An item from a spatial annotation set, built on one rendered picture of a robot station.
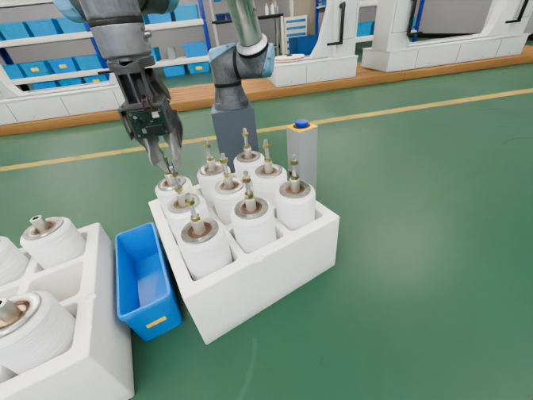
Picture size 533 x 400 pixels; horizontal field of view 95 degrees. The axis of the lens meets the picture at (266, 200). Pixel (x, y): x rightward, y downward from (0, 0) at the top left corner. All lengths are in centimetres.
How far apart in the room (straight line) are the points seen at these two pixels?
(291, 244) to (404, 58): 275
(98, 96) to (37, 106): 53
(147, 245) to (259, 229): 45
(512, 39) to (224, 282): 374
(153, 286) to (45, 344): 31
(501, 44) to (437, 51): 71
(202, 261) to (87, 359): 22
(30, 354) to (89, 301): 10
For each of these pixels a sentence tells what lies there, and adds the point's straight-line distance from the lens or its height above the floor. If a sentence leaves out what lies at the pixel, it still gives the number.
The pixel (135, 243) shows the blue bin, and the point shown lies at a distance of 86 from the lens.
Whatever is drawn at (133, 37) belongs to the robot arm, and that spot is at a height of 58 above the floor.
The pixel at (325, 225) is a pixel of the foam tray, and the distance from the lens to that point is 60.
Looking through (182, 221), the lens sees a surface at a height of 23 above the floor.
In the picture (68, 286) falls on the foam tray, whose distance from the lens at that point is 76.
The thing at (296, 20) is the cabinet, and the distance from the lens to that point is 608.
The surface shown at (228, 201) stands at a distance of 60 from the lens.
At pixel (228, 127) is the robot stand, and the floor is 23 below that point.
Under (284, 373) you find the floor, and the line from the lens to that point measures 60.
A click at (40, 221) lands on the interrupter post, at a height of 27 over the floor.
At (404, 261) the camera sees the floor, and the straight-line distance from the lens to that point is 81.
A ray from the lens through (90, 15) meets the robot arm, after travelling 48.
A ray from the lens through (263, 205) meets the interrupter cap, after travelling 53.
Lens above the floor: 57
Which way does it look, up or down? 35 degrees down
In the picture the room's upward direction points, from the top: 7 degrees counter-clockwise
